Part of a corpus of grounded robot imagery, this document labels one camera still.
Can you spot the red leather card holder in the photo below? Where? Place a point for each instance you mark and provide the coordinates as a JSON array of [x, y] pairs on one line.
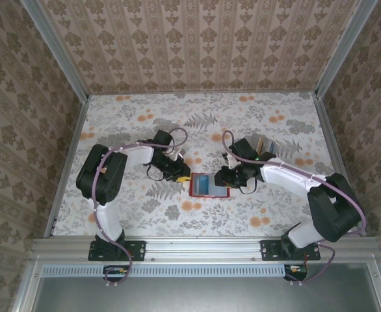
[[221, 187]]

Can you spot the blue credit card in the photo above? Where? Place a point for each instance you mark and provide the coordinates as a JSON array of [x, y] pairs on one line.
[[206, 185], [273, 148], [268, 147]]

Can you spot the tan credit card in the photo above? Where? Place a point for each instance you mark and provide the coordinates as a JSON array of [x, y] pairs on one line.
[[261, 146]]

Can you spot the clear acrylic card stand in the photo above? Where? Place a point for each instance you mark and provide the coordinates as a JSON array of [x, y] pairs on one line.
[[255, 143]]

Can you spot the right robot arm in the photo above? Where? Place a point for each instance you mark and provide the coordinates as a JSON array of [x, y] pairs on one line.
[[327, 211]]

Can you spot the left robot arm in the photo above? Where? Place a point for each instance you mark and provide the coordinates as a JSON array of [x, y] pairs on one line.
[[99, 175]]

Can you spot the small black electronics box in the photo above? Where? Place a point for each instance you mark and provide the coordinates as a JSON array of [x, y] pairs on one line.
[[115, 274], [296, 273]]

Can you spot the grey metal sheet panel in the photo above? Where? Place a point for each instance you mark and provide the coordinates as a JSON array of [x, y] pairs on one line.
[[210, 295]]

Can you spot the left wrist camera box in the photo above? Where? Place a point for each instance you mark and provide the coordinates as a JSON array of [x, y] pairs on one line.
[[178, 156]]

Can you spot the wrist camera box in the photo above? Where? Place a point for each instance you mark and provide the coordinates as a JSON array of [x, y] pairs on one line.
[[232, 161], [178, 156]]

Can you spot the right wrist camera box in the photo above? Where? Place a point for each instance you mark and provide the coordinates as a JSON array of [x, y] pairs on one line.
[[232, 161]]

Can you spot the wide aluminium frame rail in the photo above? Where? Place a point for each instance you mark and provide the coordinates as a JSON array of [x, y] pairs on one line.
[[203, 248]]

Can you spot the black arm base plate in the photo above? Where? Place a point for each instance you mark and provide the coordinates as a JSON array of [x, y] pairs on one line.
[[268, 250], [138, 250]]

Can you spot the aluminium side rail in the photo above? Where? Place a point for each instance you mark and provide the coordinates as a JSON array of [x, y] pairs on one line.
[[67, 162], [322, 110]]

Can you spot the aluminium frame post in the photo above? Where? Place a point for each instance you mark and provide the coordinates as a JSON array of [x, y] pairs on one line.
[[343, 48], [60, 55]]

